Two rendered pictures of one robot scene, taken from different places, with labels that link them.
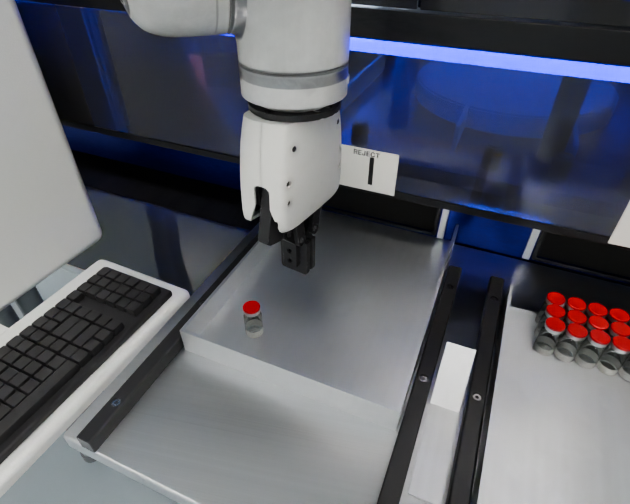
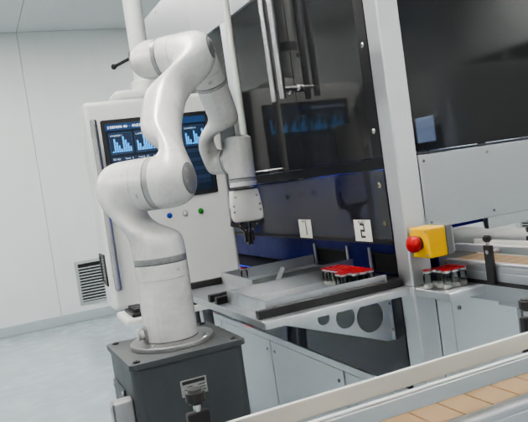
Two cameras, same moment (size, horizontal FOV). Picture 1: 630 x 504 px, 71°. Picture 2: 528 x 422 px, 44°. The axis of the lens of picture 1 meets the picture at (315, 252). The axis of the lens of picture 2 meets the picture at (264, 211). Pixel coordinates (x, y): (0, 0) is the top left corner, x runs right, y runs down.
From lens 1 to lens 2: 1.79 m
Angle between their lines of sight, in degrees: 53
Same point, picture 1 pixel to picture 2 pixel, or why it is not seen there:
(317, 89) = (238, 182)
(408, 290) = not seen: hidden behind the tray
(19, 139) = (215, 229)
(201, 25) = (216, 171)
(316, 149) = (244, 199)
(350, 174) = (302, 232)
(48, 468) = not seen: outside the picture
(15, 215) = (206, 257)
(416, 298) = not seen: hidden behind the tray
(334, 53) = (241, 174)
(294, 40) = (232, 172)
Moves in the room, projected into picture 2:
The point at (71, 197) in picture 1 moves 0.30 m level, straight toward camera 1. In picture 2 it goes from (230, 258) to (211, 271)
